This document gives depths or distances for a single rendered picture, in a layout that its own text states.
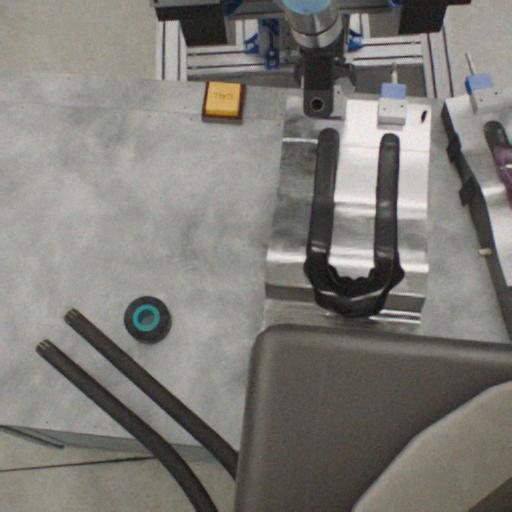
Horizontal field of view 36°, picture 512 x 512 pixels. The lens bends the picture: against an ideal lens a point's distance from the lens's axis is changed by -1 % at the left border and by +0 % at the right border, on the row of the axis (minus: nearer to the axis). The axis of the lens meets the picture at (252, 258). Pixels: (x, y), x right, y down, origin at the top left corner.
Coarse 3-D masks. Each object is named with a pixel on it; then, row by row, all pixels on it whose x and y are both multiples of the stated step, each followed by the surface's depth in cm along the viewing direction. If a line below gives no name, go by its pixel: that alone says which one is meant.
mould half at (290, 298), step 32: (288, 96) 143; (288, 128) 141; (320, 128) 140; (352, 128) 140; (384, 128) 140; (416, 128) 139; (288, 160) 139; (352, 160) 138; (416, 160) 138; (288, 192) 137; (352, 192) 137; (416, 192) 136; (288, 224) 133; (352, 224) 133; (416, 224) 133; (288, 256) 128; (352, 256) 127; (416, 256) 127; (288, 288) 128; (416, 288) 125; (288, 320) 132; (320, 320) 132; (352, 320) 131; (384, 320) 131; (416, 320) 131
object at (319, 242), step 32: (320, 160) 139; (384, 160) 138; (320, 192) 137; (384, 192) 137; (320, 224) 133; (384, 224) 133; (320, 256) 130; (384, 256) 129; (320, 288) 132; (352, 288) 127; (384, 288) 124
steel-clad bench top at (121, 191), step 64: (0, 128) 154; (64, 128) 153; (128, 128) 153; (192, 128) 152; (256, 128) 151; (0, 192) 149; (64, 192) 149; (128, 192) 148; (192, 192) 147; (256, 192) 147; (448, 192) 145; (0, 256) 145; (64, 256) 144; (128, 256) 144; (192, 256) 143; (256, 256) 142; (448, 256) 140; (0, 320) 141; (192, 320) 139; (256, 320) 138; (448, 320) 137; (0, 384) 137; (64, 384) 136; (128, 384) 136; (192, 384) 135
